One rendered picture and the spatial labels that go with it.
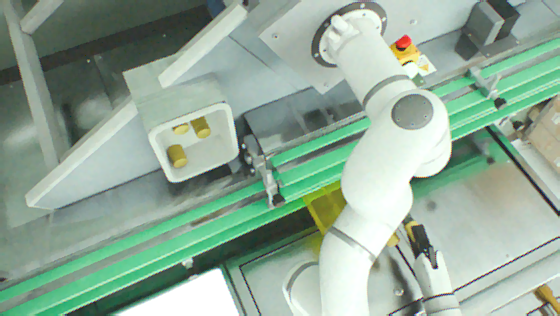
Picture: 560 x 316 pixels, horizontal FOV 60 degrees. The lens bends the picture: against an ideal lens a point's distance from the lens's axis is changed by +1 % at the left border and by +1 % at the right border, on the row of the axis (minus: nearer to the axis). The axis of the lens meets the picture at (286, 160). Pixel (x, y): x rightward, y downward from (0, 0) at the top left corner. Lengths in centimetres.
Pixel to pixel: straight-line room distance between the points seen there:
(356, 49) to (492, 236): 79
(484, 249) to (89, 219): 103
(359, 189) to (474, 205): 85
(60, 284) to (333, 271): 69
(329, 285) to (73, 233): 69
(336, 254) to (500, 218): 84
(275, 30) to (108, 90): 94
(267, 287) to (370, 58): 68
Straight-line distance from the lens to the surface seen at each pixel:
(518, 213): 152
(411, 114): 70
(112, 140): 110
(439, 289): 114
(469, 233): 145
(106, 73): 174
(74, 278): 121
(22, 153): 166
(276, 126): 114
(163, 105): 98
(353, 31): 88
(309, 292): 79
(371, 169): 67
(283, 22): 85
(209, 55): 98
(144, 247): 118
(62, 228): 124
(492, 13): 136
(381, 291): 129
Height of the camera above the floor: 140
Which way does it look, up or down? 26 degrees down
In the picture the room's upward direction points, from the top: 151 degrees clockwise
